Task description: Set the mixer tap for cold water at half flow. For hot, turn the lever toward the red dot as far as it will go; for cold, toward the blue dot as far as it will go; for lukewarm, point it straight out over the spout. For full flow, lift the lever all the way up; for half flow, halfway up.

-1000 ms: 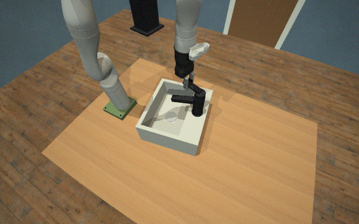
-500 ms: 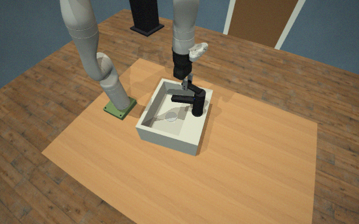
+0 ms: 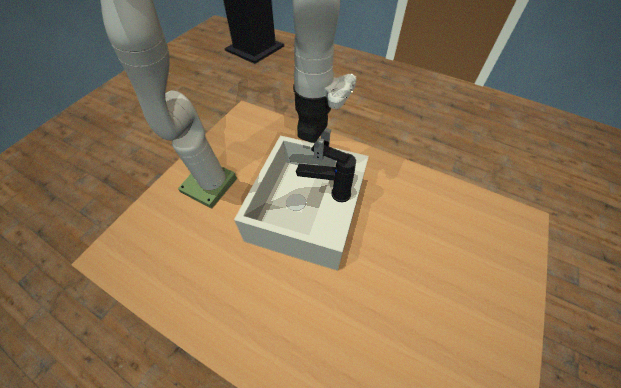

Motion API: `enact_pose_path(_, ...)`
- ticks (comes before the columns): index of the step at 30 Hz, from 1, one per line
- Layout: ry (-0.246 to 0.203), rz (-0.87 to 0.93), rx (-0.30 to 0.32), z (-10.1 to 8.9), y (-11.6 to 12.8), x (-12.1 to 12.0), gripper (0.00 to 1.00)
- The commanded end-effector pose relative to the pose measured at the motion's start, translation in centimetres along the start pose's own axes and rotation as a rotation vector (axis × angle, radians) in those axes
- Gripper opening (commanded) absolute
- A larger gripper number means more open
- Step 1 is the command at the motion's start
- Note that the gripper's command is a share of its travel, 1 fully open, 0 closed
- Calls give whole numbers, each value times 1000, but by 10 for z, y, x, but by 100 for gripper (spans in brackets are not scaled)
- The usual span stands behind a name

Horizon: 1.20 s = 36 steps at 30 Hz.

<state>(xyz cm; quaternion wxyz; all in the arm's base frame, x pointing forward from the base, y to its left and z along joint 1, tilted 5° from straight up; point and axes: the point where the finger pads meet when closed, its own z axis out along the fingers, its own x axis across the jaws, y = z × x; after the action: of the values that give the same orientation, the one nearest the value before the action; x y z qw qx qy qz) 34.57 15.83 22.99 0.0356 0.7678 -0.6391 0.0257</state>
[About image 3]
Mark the white square sink basin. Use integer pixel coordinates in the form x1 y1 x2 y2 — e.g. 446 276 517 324
234 137 368 270

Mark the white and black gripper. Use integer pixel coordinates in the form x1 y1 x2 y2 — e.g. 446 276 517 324
293 66 356 161

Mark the black mixer tap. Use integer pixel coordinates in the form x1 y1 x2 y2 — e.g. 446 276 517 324
296 145 356 202

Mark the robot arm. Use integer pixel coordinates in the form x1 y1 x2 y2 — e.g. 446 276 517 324
101 0 340 190

